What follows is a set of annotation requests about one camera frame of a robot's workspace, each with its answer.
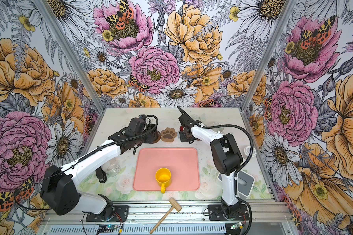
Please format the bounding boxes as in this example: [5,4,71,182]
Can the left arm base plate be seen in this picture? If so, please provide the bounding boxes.
[85,206,129,222]

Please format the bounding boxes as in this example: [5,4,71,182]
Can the aluminium left corner post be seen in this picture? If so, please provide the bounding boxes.
[34,1,106,114]

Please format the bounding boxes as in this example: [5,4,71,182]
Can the cork paw print coaster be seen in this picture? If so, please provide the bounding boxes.
[160,127,177,143]

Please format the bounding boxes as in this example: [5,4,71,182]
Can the wooden mallet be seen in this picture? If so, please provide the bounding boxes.
[150,198,182,234]

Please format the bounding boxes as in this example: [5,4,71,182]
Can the aluminium corner post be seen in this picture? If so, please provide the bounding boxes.
[241,0,297,113]
[34,1,106,114]

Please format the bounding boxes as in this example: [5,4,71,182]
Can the clear glass jar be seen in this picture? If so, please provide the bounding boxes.
[102,158,121,176]

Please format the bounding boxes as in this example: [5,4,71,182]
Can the white grey square container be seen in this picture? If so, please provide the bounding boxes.
[218,170,255,200]

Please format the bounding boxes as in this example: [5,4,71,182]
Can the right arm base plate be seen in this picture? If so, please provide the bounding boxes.
[208,204,250,221]

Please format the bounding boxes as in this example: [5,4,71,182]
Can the green circuit board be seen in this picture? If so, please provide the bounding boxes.
[97,224,118,234]

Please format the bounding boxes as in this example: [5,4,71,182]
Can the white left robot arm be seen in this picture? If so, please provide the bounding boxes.
[40,115,159,221]

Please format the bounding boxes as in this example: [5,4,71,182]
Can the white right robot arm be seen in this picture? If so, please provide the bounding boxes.
[178,107,248,218]

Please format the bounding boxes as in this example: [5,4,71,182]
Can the pink silicone tray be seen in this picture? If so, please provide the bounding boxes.
[132,148,200,192]

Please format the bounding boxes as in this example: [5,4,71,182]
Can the yellow mug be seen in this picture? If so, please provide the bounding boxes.
[155,167,172,194]

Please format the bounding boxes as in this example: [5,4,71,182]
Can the white speckled mug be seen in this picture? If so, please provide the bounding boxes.
[211,122,224,133]

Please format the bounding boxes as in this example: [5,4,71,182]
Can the aluminium right corner post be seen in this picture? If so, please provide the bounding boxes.
[241,0,297,113]

